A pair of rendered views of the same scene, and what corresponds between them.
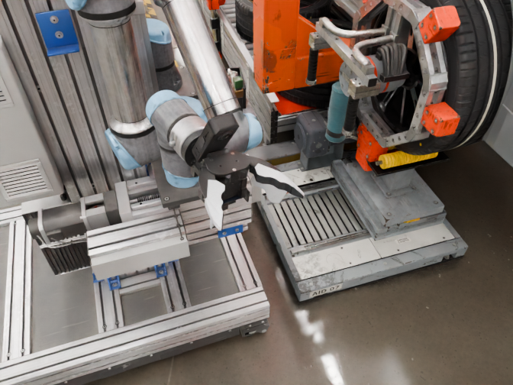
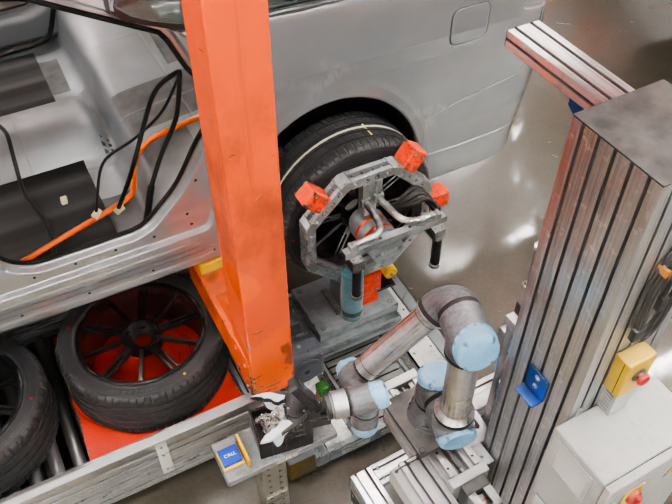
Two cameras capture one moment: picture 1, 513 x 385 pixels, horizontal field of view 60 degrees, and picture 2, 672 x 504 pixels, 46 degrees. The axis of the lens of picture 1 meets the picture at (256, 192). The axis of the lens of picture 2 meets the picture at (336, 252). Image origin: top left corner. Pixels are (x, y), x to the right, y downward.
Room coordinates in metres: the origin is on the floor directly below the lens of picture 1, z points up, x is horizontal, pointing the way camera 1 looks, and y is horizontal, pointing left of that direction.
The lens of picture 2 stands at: (1.98, 1.60, 2.98)
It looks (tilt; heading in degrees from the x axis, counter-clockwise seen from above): 47 degrees down; 260
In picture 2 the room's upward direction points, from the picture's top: straight up
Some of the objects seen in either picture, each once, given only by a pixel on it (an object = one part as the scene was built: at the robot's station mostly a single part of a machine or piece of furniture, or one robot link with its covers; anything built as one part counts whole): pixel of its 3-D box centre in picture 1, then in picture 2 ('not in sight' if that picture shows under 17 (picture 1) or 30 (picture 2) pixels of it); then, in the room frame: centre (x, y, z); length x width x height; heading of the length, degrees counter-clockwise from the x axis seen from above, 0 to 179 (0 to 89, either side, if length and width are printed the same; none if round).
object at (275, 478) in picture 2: not in sight; (270, 474); (1.98, 0.15, 0.21); 0.10 x 0.10 x 0.42; 17
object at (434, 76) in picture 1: (389, 72); (366, 222); (1.49, -0.49, 0.85); 0.54 x 0.07 x 0.54; 17
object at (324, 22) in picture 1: (355, 17); (360, 217); (1.55, -0.35, 1.03); 0.19 x 0.18 x 0.11; 107
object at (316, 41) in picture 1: (322, 39); (353, 258); (1.59, -0.25, 0.93); 0.09 x 0.05 x 0.05; 107
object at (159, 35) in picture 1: (152, 42); (436, 385); (1.45, 0.36, 0.98); 0.13 x 0.12 x 0.14; 95
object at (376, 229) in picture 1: (384, 190); (334, 313); (1.59, -0.64, 0.13); 0.50 x 0.36 x 0.10; 17
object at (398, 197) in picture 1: (398, 168); (344, 282); (1.54, -0.66, 0.32); 0.40 x 0.30 x 0.28; 17
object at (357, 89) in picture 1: (364, 86); (434, 227); (1.27, -0.35, 0.93); 0.09 x 0.05 x 0.05; 107
